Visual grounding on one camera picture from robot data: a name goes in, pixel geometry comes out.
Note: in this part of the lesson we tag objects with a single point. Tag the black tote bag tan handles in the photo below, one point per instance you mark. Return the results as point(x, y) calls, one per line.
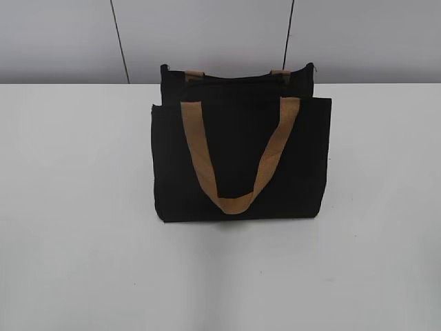
point(236, 149)

